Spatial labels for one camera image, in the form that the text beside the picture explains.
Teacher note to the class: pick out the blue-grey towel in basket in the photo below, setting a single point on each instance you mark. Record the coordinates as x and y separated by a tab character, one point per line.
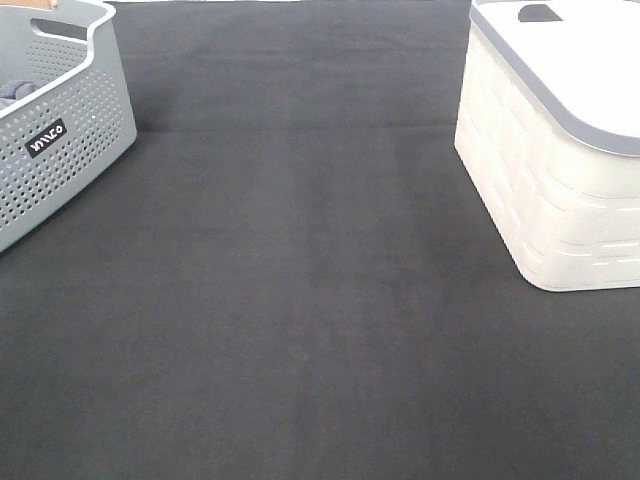
17	92

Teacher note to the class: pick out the black table cloth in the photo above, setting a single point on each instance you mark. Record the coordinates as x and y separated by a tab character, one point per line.
290	275

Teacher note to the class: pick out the white lidded storage box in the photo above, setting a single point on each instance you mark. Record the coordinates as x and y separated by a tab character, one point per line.
548	131

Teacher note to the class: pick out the grey perforated plastic basket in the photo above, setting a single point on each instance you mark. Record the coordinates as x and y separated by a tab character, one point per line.
57	140

